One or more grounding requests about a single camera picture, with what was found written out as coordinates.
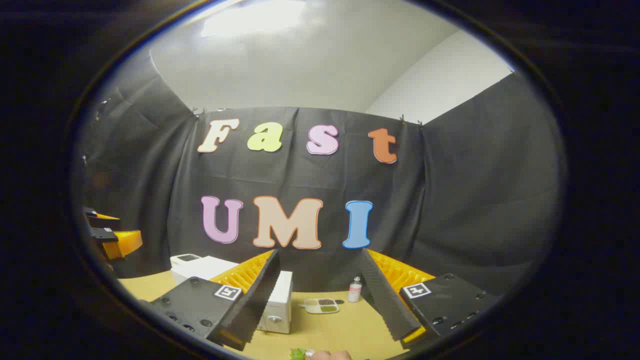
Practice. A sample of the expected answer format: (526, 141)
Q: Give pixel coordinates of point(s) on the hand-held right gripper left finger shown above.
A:
(255, 305)

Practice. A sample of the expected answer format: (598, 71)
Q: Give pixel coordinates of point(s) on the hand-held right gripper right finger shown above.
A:
(387, 300)

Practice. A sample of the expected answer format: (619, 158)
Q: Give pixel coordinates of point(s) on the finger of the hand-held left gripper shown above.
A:
(122, 242)
(102, 219)

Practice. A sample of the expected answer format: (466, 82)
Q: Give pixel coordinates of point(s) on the white microwave oven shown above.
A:
(215, 272)

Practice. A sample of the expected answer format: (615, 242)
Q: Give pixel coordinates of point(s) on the small clear bottle pink label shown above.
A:
(354, 292)

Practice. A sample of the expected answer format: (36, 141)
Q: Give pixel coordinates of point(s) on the white rectangular dish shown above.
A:
(310, 306)

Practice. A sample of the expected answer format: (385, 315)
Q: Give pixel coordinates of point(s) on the small green object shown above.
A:
(297, 354)

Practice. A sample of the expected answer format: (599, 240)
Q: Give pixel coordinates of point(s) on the black backdrop cloth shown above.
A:
(450, 200)

